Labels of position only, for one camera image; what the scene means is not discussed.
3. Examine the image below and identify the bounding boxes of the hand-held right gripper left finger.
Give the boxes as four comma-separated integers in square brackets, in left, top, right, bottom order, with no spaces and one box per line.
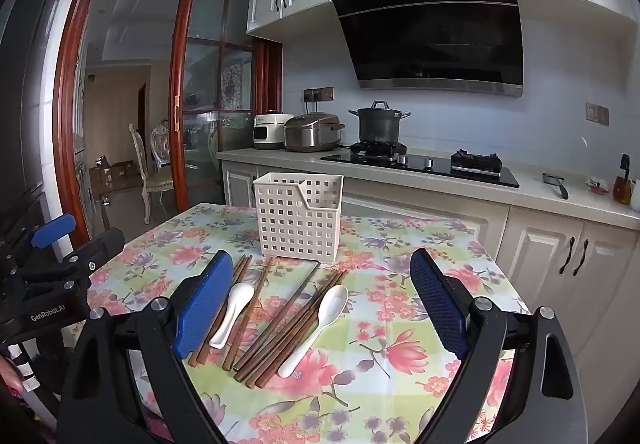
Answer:
[57,250,235,444]

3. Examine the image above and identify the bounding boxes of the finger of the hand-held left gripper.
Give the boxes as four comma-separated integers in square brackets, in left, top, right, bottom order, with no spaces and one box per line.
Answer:
[15,229,126,297]
[0,184,77,269]

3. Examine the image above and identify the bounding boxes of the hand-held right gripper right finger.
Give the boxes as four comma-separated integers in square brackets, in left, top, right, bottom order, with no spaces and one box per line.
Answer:
[410,248,589,444]

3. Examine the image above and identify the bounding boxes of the white spoons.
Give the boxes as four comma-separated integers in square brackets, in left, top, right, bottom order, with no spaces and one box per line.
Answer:
[277,285,349,379]
[209,282,256,350]

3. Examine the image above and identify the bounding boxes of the bunch of wooden chopsticks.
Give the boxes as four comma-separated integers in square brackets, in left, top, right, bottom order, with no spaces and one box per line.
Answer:
[187,254,349,390]

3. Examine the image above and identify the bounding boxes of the white perforated utensil basket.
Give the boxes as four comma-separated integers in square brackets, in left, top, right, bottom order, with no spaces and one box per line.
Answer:
[253,172,345,266]

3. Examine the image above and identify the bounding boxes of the person's left hand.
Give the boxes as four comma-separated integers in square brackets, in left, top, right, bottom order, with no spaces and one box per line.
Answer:
[0,357,24,398]

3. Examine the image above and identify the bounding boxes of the floral tablecloth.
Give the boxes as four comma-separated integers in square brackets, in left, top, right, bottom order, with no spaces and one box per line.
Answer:
[87,203,531,444]

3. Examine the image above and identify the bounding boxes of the white kitchen base cabinets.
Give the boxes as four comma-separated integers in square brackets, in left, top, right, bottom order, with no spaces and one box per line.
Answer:
[217,148,640,365]

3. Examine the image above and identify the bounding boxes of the white dining chair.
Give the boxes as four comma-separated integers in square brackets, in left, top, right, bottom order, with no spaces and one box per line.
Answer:
[129,124,175,225]
[150,121,174,171]

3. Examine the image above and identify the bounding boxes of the black glass gas stove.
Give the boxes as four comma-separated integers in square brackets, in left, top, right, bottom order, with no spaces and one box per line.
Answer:
[320,141,520,189]

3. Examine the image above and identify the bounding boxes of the red wooden sliding glass door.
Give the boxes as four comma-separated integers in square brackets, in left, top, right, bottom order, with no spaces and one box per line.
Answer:
[169,0,284,217]

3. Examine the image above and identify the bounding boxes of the white electric cooker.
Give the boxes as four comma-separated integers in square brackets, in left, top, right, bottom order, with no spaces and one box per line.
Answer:
[252,110,295,151]

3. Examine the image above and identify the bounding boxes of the black stockpot with lid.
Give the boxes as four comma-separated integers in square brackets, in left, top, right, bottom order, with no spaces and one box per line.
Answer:
[348,100,412,145]

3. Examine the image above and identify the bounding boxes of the silver rice cooker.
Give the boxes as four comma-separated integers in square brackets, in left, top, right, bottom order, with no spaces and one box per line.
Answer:
[283,112,346,153]

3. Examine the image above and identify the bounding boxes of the amber oil bottle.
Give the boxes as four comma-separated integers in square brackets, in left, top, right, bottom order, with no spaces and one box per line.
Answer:
[613,154,632,205]

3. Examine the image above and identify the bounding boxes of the black range hood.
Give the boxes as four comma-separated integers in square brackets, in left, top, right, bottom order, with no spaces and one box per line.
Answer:
[327,0,524,98]

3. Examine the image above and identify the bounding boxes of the red wooden door frame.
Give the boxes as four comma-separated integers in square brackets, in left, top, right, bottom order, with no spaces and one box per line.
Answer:
[52,0,256,247]

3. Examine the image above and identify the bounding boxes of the metal ladle black handle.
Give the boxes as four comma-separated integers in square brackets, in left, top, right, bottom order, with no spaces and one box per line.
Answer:
[542,172,570,201]

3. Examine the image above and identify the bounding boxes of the brown wall switch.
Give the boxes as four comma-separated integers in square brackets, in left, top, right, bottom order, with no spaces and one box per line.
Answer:
[586,102,610,126]

